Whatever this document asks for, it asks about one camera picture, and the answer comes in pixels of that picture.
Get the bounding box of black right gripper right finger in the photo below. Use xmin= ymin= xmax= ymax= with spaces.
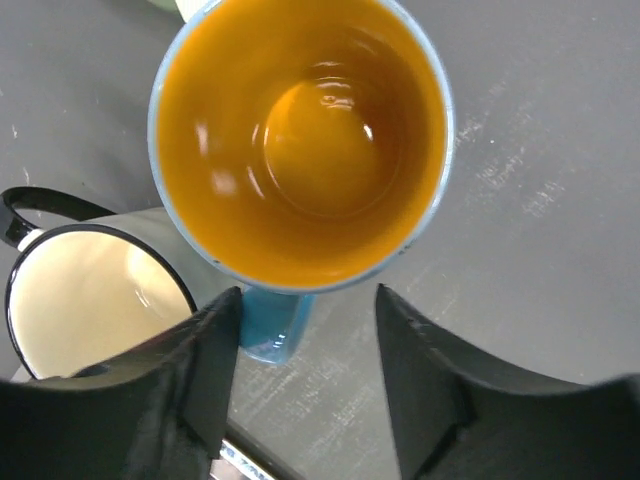
xmin=375 ymin=285 xmax=639 ymax=479

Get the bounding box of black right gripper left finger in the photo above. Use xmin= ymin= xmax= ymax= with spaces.
xmin=1 ymin=287 xmax=242 ymax=479

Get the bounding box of blue butterfly mug orange inside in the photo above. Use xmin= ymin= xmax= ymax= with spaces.
xmin=147 ymin=1 xmax=455 ymax=364

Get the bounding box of light green mug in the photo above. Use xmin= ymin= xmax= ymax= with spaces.
xmin=149 ymin=0 xmax=184 ymax=20

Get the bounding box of cream mug black rim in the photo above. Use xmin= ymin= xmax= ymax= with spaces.
xmin=1 ymin=186 xmax=196 ymax=379

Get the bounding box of silver metal tray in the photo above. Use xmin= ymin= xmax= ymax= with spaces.
xmin=209 ymin=421 xmax=304 ymax=480

